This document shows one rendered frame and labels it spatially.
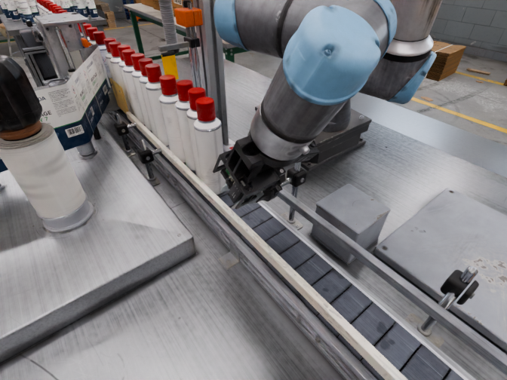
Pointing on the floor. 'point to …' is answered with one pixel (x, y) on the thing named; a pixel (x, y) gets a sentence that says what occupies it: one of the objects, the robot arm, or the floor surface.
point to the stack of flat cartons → (444, 60)
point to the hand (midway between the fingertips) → (246, 194)
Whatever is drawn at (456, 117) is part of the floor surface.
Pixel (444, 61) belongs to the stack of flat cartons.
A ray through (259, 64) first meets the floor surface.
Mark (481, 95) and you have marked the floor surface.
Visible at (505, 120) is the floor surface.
